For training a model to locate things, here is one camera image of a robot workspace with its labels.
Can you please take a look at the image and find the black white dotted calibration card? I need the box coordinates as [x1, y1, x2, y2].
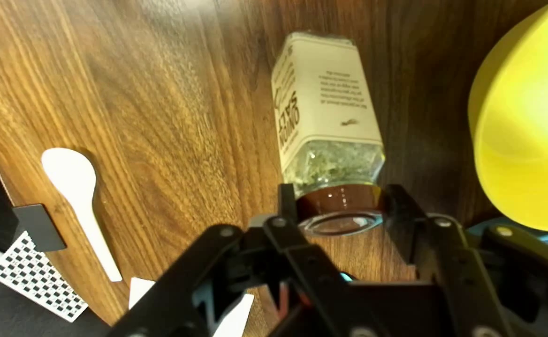
[0, 230, 89, 321]

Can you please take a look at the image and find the yellow plastic bowl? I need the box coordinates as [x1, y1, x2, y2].
[468, 3, 548, 231]

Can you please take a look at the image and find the glass spice bottle white label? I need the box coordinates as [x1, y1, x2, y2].
[271, 31, 385, 235]

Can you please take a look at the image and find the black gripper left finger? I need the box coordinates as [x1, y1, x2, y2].
[108, 181, 351, 337]

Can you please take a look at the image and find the white plastic spoon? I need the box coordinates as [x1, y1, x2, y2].
[42, 147, 123, 282]

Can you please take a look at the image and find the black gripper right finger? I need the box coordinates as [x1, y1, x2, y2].
[380, 183, 548, 337]

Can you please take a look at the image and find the round dark wooden table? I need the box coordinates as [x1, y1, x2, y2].
[0, 0, 548, 323]

